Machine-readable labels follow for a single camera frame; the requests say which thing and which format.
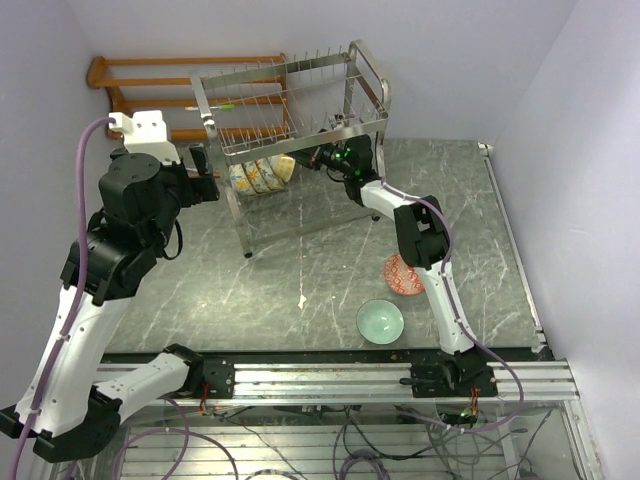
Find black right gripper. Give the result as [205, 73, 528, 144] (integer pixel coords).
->
[285, 129, 355, 177]

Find yellow sun blue bowl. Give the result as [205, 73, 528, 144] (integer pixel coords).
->
[269, 154, 296, 184]

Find orange flower leaf bowl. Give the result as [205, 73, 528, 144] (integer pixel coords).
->
[256, 159, 284, 191]

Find blue orange patterned bowl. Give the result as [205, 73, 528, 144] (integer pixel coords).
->
[228, 164, 255, 196]

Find orange star flower bowl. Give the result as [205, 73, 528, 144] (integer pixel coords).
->
[243, 161, 269, 194]

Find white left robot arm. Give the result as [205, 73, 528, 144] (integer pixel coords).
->
[1, 144, 219, 463]

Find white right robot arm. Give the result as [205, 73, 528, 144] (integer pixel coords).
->
[289, 135, 492, 398]

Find stainless steel dish rack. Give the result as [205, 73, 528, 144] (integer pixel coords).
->
[188, 39, 391, 259]

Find wooden shelf rack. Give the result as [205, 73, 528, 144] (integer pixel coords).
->
[86, 53, 290, 139]

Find green capped marker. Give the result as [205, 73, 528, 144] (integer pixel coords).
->
[184, 104, 236, 111]

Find red patterned bowl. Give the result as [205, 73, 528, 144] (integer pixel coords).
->
[383, 254, 425, 296]

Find plain teal bowl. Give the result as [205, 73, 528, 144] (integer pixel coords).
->
[356, 299, 405, 345]

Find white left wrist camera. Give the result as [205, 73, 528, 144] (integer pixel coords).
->
[108, 110, 181, 166]

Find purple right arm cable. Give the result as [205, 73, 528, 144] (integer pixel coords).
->
[379, 177, 525, 434]

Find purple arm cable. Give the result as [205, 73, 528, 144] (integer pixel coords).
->
[9, 117, 114, 480]
[379, 177, 525, 434]

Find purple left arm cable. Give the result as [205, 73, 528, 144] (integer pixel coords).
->
[9, 117, 114, 480]

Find aluminium mounting rail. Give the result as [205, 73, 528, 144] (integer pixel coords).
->
[207, 361, 580, 406]

